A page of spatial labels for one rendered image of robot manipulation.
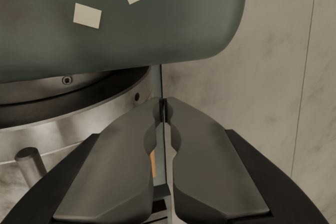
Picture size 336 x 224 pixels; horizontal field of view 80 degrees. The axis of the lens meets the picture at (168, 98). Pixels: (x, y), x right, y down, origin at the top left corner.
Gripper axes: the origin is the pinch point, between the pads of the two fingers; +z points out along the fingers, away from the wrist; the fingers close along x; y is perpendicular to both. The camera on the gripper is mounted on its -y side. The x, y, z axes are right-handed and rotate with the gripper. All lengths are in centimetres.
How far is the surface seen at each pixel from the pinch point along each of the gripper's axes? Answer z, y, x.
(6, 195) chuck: 2.5, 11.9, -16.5
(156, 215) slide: 33, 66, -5
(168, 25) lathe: 5.0, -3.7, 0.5
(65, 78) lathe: 9.8, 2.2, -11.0
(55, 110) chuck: 5.8, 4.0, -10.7
